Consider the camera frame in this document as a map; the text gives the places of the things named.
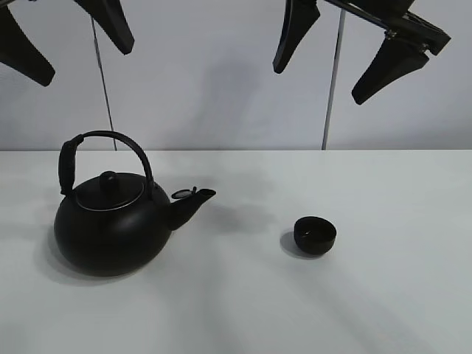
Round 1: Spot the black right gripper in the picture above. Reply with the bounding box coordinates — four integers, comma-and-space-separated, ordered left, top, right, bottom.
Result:
327, 0, 451, 105

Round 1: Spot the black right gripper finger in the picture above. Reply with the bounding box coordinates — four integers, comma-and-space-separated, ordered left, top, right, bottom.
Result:
272, 0, 320, 74

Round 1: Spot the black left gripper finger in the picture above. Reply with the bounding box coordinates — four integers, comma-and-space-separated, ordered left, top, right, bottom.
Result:
75, 0, 135, 55
1, 4, 55, 86

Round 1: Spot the black round teapot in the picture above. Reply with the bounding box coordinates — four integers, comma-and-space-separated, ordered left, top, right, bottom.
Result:
53, 131, 216, 277

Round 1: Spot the small black teacup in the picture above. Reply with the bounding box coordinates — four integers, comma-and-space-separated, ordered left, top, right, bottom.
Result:
294, 216, 337, 256

